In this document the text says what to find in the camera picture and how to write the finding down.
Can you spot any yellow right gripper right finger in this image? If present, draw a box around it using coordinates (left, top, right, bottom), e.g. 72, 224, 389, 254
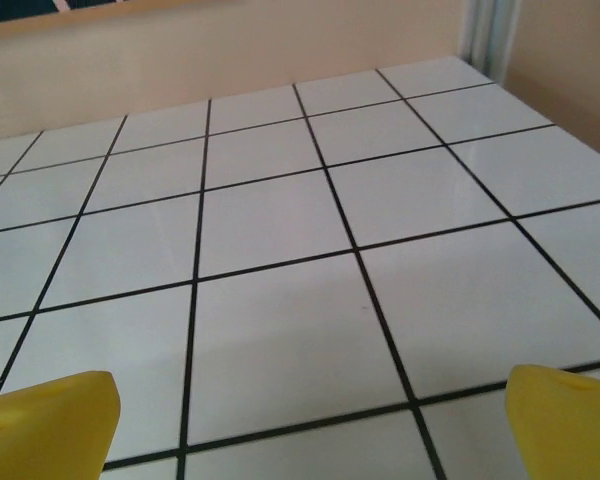
506, 363, 600, 480

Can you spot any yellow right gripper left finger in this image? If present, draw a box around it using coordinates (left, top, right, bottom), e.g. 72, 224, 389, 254
0, 369, 122, 480

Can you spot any aluminium frame post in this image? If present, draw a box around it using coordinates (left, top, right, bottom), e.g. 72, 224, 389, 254
458, 0, 517, 86

